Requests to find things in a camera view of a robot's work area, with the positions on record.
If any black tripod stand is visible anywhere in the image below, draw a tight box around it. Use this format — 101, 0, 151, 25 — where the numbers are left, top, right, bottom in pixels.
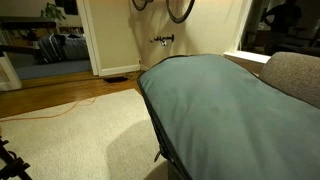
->
0, 136, 32, 180

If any large teal zippered bag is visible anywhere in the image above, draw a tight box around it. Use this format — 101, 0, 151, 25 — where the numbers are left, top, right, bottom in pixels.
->
138, 54, 320, 180

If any black zipper pull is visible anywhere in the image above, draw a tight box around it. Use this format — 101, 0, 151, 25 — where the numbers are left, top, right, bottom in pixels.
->
154, 150, 161, 162

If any wall-mounted black bicycle wheel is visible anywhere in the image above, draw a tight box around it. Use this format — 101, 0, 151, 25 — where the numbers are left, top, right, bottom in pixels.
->
166, 0, 195, 24

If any black wall bike mount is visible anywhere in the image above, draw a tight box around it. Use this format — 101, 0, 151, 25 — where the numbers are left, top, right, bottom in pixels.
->
150, 35, 175, 46

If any grey fabric sofa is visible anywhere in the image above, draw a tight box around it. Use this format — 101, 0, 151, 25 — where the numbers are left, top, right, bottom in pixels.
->
259, 52, 320, 108

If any black device on floor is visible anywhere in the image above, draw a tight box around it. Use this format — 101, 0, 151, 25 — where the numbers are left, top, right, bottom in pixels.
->
103, 76, 128, 83

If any orange extension cable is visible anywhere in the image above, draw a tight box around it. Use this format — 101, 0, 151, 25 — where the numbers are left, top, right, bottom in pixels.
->
0, 78, 134, 123

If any green houseplant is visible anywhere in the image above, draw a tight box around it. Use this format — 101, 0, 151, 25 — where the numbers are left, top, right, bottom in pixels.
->
40, 2, 66, 21

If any striped bedding pile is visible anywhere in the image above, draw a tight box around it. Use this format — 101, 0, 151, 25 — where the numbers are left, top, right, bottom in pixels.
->
38, 34, 89, 64

